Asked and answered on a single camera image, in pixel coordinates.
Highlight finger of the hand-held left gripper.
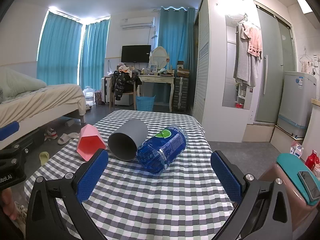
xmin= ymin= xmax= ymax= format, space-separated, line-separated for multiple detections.
xmin=0 ymin=121 xmax=29 ymax=159

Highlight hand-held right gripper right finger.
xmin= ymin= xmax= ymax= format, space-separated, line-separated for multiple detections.
xmin=211 ymin=150 xmax=293 ymax=240

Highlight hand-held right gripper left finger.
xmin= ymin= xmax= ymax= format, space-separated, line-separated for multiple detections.
xmin=26 ymin=148 xmax=109 ymax=240

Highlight grey cup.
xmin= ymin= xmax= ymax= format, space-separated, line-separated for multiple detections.
xmin=108 ymin=119 xmax=148 ymax=162

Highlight pink hexagonal cup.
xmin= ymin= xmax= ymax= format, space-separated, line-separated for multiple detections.
xmin=77 ymin=124 xmax=107 ymax=161

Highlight person's left hand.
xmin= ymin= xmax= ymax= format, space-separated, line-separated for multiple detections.
xmin=0 ymin=187 xmax=19 ymax=221

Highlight black case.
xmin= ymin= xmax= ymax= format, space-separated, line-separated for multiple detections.
xmin=11 ymin=129 xmax=46 ymax=151

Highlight yellow slipper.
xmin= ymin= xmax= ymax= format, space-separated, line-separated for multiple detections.
xmin=39 ymin=151 xmax=51 ymax=166

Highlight white sneakers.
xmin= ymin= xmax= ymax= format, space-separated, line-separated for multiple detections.
xmin=44 ymin=127 xmax=59 ymax=142

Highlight white laced shoe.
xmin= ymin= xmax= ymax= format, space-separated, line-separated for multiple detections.
xmin=14 ymin=201 xmax=27 ymax=234

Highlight beige slippers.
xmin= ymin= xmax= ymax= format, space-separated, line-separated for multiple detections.
xmin=57 ymin=132 xmax=80 ymax=145

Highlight pale green blanket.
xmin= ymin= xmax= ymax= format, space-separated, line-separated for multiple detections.
xmin=0 ymin=69 xmax=48 ymax=105

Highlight bed with beige sheet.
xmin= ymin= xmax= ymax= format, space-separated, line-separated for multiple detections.
xmin=0 ymin=61 xmax=87 ymax=151

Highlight checkered tablecloth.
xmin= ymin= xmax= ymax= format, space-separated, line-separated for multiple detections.
xmin=24 ymin=109 xmax=236 ymax=240

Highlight blue plastic bottle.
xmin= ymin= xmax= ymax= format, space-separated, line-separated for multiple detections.
xmin=137 ymin=126 xmax=189 ymax=174

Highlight white snack packet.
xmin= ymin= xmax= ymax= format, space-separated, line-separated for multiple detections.
xmin=290 ymin=141 xmax=304 ymax=158

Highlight clear water jug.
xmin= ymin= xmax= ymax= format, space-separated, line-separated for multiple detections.
xmin=83 ymin=86 xmax=96 ymax=106

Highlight smartphone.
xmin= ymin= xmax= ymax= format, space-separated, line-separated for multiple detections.
xmin=297 ymin=170 xmax=320 ymax=201

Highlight white suitcase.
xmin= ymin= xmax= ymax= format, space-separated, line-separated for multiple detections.
xmin=101 ymin=77 xmax=113 ymax=105

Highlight red bottle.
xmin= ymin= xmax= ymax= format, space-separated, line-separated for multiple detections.
xmin=304 ymin=150 xmax=320 ymax=168

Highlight wooden chair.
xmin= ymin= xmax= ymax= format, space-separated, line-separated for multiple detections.
xmin=109 ymin=80 xmax=138 ymax=110

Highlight blue plastic basket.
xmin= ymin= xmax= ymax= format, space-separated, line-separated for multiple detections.
xmin=136 ymin=95 xmax=156 ymax=112

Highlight teal curtain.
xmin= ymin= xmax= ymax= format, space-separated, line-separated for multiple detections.
xmin=159 ymin=7 xmax=197 ymax=107
xmin=37 ymin=11 xmax=83 ymax=87
xmin=79 ymin=20 xmax=111 ymax=91

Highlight clear plastic drawer unit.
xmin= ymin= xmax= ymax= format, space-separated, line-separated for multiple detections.
xmin=175 ymin=77 xmax=189 ymax=111

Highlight dark jacket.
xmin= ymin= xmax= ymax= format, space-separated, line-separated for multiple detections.
xmin=111 ymin=69 xmax=141 ymax=101

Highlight white wardrobe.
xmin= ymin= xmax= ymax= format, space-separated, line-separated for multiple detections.
xmin=192 ymin=0 xmax=261 ymax=142

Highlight white washing machine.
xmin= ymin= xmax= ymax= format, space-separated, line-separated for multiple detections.
xmin=276 ymin=71 xmax=318 ymax=138

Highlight cardboard boxes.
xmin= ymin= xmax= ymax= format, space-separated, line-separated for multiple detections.
xmin=177 ymin=61 xmax=191 ymax=78

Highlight cream dressing table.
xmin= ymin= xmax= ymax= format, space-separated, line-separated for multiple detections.
xmin=136 ymin=74 xmax=175 ymax=113

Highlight grey hanging towel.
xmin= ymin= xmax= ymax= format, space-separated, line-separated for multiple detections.
xmin=233 ymin=21 xmax=259 ymax=87

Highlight frosted glass door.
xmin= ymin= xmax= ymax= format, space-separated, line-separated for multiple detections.
xmin=253 ymin=1 xmax=297 ymax=125

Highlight black television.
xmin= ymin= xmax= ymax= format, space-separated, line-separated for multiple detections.
xmin=121 ymin=45 xmax=152 ymax=63

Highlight white oval vanity mirror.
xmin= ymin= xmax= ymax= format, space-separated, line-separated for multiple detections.
xmin=150 ymin=46 xmax=170 ymax=71

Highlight pink hanging towel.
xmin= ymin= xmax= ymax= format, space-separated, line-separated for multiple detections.
xmin=243 ymin=21 xmax=263 ymax=60

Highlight hanger with pink cloth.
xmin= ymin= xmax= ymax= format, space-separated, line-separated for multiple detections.
xmin=299 ymin=52 xmax=316 ymax=74

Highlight white air conditioner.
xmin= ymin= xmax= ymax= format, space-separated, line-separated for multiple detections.
xmin=119 ymin=16 xmax=155 ymax=30

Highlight wall mirror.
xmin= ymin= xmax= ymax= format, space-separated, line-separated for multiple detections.
xmin=222 ymin=14 xmax=261 ymax=111

